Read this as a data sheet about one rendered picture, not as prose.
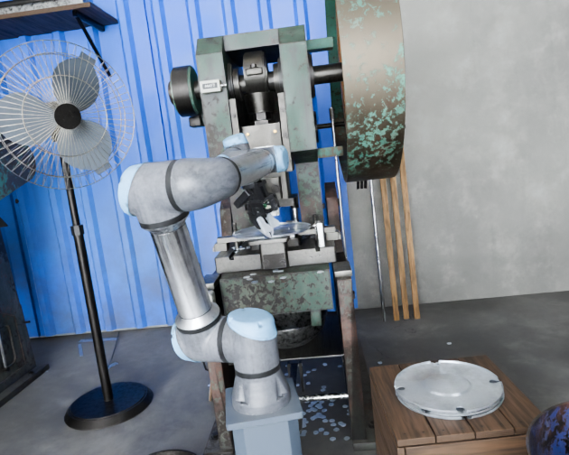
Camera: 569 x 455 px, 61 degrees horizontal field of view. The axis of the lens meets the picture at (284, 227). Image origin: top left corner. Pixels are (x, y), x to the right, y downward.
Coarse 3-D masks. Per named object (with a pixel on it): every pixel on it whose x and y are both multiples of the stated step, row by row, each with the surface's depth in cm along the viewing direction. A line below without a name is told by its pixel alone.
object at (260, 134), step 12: (264, 120) 181; (252, 132) 178; (264, 132) 178; (276, 132) 177; (252, 144) 179; (264, 144) 178; (276, 144) 178; (276, 180) 177; (288, 180) 187; (276, 192) 178; (288, 192) 181
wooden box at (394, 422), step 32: (384, 384) 145; (512, 384) 137; (384, 416) 134; (416, 416) 126; (512, 416) 122; (384, 448) 141; (416, 448) 118; (448, 448) 118; (480, 448) 118; (512, 448) 118
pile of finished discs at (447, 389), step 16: (416, 368) 148; (432, 368) 147; (448, 368) 146; (464, 368) 145; (480, 368) 143; (400, 384) 140; (416, 384) 139; (432, 384) 137; (448, 384) 136; (464, 384) 135; (480, 384) 135; (496, 384) 134; (400, 400) 134; (416, 400) 131; (432, 400) 130; (448, 400) 129; (464, 400) 128; (480, 400) 127; (496, 400) 125; (432, 416) 125; (448, 416) 124; (480, 416) 123
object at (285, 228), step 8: (280, 224) 192; (288, 224) 190; (296, 224) 187; (304, 224) 185; (240, 232) 184; (248, 232) 181; (256, 232) 177; (280, 232) 173; (288, 232) 171; (296, 232) 168
